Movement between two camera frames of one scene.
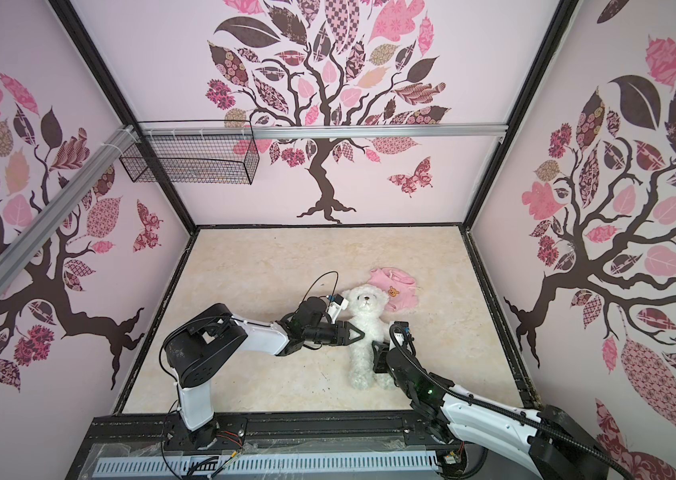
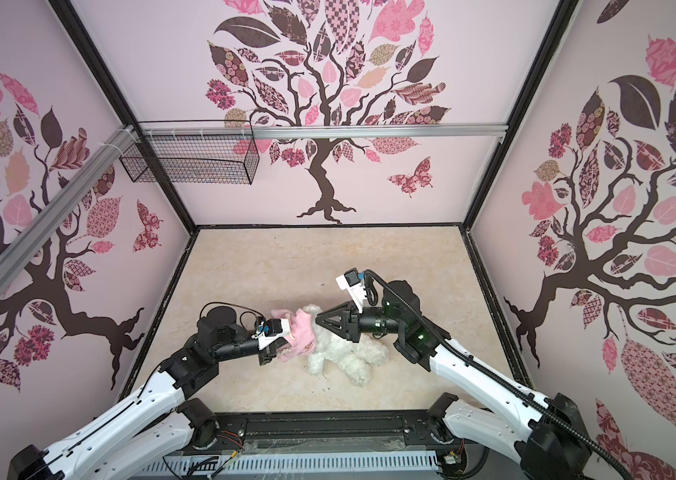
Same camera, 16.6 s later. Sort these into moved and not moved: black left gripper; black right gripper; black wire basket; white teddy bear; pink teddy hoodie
Moved: black left gripper; white teddy bear; black right gripper; pink teddy hoodie
Not moved: black wire basket
